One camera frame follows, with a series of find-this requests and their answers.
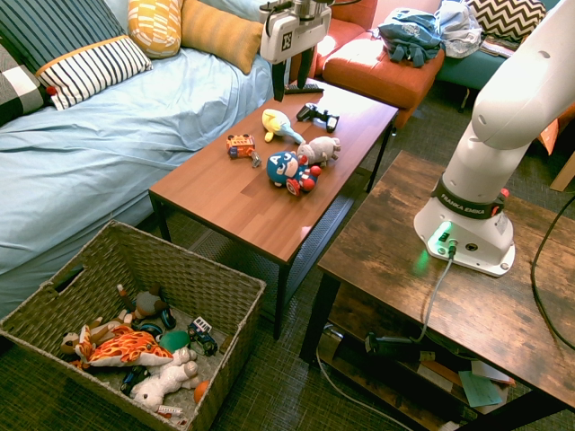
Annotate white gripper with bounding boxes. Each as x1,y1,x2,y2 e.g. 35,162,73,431
260,0,333,103

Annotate orange toy car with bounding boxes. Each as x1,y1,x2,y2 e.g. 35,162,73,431
226,133,263,170

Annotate woven wicker basket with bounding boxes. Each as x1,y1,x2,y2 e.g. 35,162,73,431
0,219,267,431

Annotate grey crocheted toy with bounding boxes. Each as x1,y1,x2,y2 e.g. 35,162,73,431
116,283,172,321

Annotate blue toy jeep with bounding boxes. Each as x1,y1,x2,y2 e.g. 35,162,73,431
186,315,220,357

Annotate dark blue toy car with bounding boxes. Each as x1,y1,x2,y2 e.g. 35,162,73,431
119,365,151,398

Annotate red white toy fire truck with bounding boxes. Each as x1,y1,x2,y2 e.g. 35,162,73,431
154,403,190,428

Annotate black remote control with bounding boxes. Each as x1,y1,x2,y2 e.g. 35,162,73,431
283,83,325,96

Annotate black game controller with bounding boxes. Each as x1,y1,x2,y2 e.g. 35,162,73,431
296,102,341,135

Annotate yellow and blue plush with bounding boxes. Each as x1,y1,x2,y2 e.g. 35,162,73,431
261,108,306,146

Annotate orange sofa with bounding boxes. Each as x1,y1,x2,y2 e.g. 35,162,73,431
289,0,444,84

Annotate grey plush animal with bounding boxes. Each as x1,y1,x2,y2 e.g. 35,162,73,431
296,136,342,167

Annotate mustard yellow pillow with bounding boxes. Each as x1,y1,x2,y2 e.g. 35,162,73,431
180,0,265,76

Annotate orange ottoman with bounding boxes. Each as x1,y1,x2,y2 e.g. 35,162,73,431
322,31,447,132

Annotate Captain America plush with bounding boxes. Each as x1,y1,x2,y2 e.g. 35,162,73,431
266,150,323,198

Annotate blue clothes pile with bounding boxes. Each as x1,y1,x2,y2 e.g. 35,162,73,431
377,8,444,69

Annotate yellow white patterned pillow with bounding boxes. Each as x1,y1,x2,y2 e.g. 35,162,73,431
127,0,185,61

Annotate teal bench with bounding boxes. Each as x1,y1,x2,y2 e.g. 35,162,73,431
435,38,518,113

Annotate light blue clothing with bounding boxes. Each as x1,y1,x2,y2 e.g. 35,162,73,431
434,0,484,60

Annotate sofa with light blue sheet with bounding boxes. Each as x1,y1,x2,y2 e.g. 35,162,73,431
0,0,276,315

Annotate rustic dark wooden table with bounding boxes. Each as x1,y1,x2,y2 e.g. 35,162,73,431
299,150,575,431

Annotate white navy striped pillow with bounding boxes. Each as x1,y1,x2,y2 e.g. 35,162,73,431
35,35,155,112

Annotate black white chevron pillow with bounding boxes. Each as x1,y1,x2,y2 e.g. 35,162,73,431
464,0,551,46

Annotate dark teal striped pillow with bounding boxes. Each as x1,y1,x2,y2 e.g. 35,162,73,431
0,0,128,75

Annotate orange cardboard box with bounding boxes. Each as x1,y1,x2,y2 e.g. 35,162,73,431
537,102,575,156

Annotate black blue headphones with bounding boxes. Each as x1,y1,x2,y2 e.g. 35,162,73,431
134,304,178,339

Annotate black white checkered pillow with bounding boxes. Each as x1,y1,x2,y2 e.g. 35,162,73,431
0,42,53,128

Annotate black power adapter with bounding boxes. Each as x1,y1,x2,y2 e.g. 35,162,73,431
364,331,426,362

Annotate green ball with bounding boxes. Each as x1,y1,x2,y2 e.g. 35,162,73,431
157,330,192,354

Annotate orange flame pattern plush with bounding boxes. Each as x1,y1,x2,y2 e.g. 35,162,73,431
75,324,176,371

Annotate orange ball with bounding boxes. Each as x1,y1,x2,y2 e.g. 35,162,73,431
192,379,212,404

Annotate white unicorn plush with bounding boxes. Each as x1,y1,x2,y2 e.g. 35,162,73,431
130,347,201,412

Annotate brown plush animal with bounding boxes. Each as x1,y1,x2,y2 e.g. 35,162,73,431
59,313,134,358

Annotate green paper sheet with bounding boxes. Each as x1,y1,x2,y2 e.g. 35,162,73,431
457,370,504,409

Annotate wooden coffee table black frame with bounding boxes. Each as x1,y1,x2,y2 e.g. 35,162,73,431
147,78,400,341

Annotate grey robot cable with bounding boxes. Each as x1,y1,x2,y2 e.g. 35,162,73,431
411,244,459,345

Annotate black cable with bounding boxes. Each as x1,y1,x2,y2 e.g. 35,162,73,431
530,192,575,352

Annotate white cable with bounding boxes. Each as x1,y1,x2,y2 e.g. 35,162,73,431
314,345,412,431

